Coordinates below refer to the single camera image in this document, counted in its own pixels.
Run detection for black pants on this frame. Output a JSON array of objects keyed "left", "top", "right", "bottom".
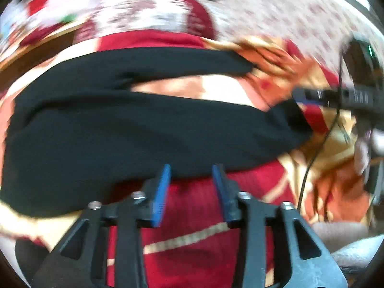
[{"left": 1, "top": 47, "right": 312, "bottom": 217}]

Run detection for red orange cartoon blanket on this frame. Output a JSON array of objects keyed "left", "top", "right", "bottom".
[{"left": 1, "top": 30, "right": 372, "bottom": 287}]

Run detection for floral pink bedsheet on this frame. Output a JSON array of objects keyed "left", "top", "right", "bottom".
[{"left": 203, "top": 0, "right": 383, "bottom": 71}]

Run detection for wooden side table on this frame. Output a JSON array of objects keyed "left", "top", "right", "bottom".
[{"left": 1, "top": 18, "right": 87, "bottom": 92}]

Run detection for floral white maroon pillow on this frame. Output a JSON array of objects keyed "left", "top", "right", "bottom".
[{"left": 73, "top": 0, "right": 217, "bottom": 44}]

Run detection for black cable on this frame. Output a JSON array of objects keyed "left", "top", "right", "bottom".
[{"left": 296, "top": 47, "right": 346, "bottom": 213}]

